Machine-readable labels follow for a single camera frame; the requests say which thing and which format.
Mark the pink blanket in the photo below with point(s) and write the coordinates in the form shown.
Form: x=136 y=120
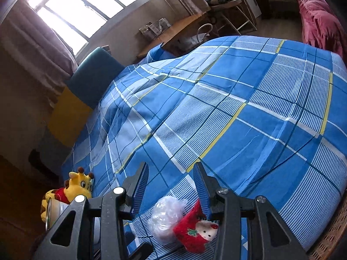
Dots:
x=317 y=19

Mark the grey yellow blue headboard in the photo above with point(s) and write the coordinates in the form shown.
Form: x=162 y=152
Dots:
x=92 y=78

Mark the woven wicker basket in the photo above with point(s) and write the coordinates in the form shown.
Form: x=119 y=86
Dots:
x=330 y=238

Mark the large white tin can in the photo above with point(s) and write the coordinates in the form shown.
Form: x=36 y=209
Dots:
x=58 y=208

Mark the wooden desk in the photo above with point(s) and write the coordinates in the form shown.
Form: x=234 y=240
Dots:
x=179 y=27

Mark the clear plastic containers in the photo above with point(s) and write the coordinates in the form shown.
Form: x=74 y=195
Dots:
x=154 y=28

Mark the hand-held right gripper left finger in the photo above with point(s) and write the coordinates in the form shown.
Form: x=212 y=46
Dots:
x=141 y=189

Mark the wooden wardrobe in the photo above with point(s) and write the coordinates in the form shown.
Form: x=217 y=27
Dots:
x=16 y=208

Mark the yellow giraffe plush toy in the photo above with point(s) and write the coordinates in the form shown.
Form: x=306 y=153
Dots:
x=76 y=187

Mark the red santa sock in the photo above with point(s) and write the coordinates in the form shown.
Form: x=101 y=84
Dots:
x=189 y=230

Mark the blue plaid bedsheet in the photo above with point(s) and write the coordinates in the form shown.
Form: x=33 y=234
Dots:
x=244 y=140

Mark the window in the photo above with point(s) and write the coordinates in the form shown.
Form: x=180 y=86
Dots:
x=81 y=13

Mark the clear crinkled plastic bag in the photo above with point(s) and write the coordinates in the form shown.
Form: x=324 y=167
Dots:
x=162 y=219

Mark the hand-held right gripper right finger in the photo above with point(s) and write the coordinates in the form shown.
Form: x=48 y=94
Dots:
x=202 y=187

